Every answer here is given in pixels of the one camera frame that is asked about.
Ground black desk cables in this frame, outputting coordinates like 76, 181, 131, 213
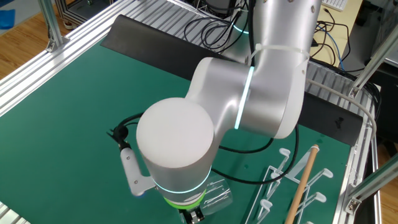
310, 7, 352, 68

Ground grey cable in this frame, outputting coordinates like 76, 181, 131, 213
306, 77, 377, 141

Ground clear wine glass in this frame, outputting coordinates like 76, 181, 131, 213
200, 175, 234, 216

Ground beige desk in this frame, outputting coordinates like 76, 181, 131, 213
310, 0, 364, 68

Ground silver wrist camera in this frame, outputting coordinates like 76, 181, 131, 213
119, 147, 156, 198

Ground black frame cart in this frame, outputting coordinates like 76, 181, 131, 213
55, 0, 118, 30

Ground white cup rack wooden handle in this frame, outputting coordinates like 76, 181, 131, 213
244, 144, 334, 224

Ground black table mat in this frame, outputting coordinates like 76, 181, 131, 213
99, 14, 364, 147

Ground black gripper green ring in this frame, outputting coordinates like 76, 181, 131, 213
164, 190, 206, 224

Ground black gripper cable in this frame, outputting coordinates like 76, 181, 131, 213
211, 124, 300, 185

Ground green table mat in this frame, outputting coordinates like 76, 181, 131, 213
0, 40, 352, 224

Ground blue cable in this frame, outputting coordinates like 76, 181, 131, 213
316, 25, 346, 72

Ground aluminium frame post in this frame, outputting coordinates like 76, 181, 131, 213
39, 0, 71, 53
348, 23, 398, 99
343, 152, 398, 215

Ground white keyboard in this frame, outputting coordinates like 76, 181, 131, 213
322, 0, 348, 12

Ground black camera cable with connector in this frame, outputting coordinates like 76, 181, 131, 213
106, 112, 146, 151

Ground black equipment case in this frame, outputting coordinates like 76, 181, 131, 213
369, 62, 398, 144

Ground black cable bundle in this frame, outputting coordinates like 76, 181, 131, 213
183, 0, 259, 54

